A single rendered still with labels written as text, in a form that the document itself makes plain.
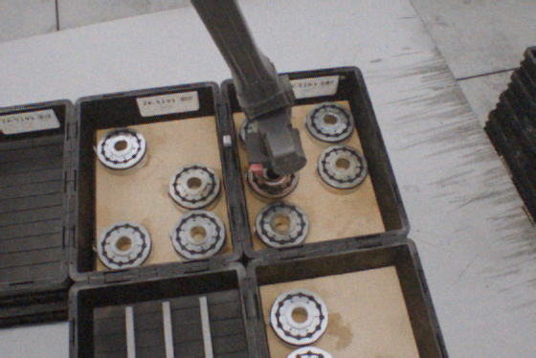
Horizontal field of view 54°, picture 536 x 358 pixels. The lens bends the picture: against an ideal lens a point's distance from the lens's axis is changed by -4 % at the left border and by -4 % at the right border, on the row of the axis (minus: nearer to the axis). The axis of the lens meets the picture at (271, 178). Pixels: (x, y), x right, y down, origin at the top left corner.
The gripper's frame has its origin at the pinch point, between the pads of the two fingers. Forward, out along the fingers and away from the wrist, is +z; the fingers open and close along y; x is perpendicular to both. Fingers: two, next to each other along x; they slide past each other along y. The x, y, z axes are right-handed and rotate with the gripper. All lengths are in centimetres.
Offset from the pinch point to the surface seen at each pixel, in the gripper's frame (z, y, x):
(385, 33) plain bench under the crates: 17, 39, 51
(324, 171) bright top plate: 1.3, 10.4, -0.8
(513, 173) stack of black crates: 67, 90, 28
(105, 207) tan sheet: 3.8, -34.1, -1.9
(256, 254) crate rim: -5.9, -5.7, -19.6
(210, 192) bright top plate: 1.2, -12.8, -2.8
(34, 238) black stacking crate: 3.9, -48.3, -7.2
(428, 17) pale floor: 87, 94, 127
